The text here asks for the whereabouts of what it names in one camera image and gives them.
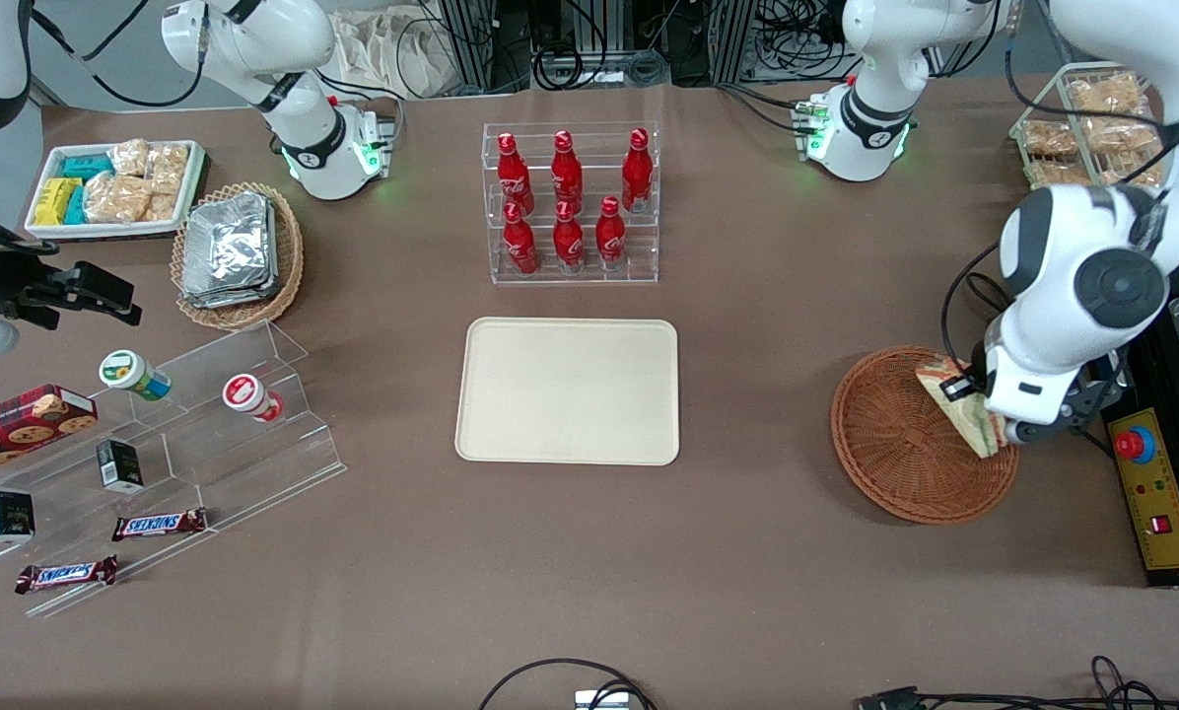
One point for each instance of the clear acrylic bottle rack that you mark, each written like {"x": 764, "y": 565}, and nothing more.
{"x": 649, "y": 256}

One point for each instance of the clear acrylic stepped shelf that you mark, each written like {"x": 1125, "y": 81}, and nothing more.
{"x": 254, "y": 473}

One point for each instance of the red lid yogurt cup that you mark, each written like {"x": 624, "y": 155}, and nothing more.
{"x": 246, "y": 394}

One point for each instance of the small black carton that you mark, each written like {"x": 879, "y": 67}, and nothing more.
{"x": 119, "y": 466}
{"x": 8, "y": 518}

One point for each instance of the yellow emergency stop panel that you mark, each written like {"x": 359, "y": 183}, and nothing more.
{"x": 1166, "y": 513}

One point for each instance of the teal snack packet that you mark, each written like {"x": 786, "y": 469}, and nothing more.
{"x": 77, "y": 207}
{"x": 87, "y": 167}

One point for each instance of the aluminium frame post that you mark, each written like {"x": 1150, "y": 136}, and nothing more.
{"x": 471, "y": 44}

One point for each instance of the green lid yogurt cup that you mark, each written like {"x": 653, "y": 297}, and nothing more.
{"x": 128, "y": 372}

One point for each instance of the beige plastic tray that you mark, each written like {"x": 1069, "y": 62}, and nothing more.
{"x": 568, "y": 390}

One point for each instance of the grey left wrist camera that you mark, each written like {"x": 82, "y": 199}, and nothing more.
{"x": 1033, "y": 432}

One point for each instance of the round brown wicker basket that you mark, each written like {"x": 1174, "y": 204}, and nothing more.
{"x": 895, "y": 444}

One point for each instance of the white rectangular snack tray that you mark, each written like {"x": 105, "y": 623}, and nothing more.
{"x": 47, "y": 232}

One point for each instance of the crumpled clear plastic bag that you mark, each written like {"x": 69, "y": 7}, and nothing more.
{"x": 392, "y": 49}

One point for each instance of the yellow snack packet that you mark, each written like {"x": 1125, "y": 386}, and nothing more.
{"x": 55, "y": 201}

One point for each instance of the red tartan cookie box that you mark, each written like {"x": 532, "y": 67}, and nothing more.
{"x": 18, "y": 429}

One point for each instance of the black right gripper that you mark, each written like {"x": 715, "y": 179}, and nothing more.
{"x": 6, "y": 283}

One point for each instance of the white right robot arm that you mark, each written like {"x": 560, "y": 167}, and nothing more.
{"x": 309, "y": 143}

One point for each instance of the red emergency stop button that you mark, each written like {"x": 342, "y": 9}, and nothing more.
{"x": 1134, "y": 446}

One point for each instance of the oval light wicker basket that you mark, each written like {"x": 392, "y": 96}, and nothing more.
{"x": 289, "y": 256}

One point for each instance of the clear rice cracker packet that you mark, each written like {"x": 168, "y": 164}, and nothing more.
{"x": 128, "y": 158}
{"x": 168, "y": 168}
{"x": 116, "y": 199}
{"x": 163, "y": 208}

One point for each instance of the bagged fried snack packet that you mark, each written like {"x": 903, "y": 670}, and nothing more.
{"x": 1132, "y": 176}
{"x": 1053, "y": 175}
{"x": 1122, "y": 133}
{"x": 1107, "y": 94}
{"x": 1048, "y": 138}

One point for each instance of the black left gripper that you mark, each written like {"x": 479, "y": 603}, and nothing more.
{"x": 957, "y": 386}

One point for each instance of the red cola bottle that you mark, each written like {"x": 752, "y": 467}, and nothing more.
{"x": 520, "y": 245}
{"x": 515, "y": 177}
{"x": 637, "y": 177}
{"x": 610, "y": 239}
{"x": 566, "y": 173}
{"x": 569, "y": 242}

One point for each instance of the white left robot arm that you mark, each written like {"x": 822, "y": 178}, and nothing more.
{"x": 1092, "y": 286}

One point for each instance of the snickers chocolate bar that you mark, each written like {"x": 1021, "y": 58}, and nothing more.
{"x": 159, "y": 525}
{"x": 65, "y": 574}

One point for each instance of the triangular sandwich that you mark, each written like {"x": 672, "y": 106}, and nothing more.
{"x": 974, "y": 426}

